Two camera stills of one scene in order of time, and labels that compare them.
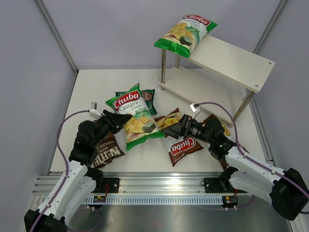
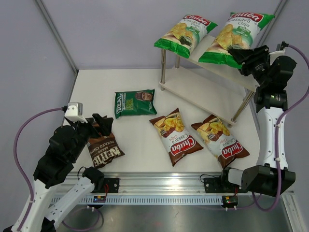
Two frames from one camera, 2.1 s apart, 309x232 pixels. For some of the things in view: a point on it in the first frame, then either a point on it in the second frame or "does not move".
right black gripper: x=181 y=129 to x=248 y=57
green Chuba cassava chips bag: x=184 y=36 does not move
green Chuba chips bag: x=142 y=126 to x=240 y=31
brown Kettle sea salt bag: x=110 y=150 does not move
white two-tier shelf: x=225 y=77 does not move
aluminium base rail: x=144 y=183 does not move
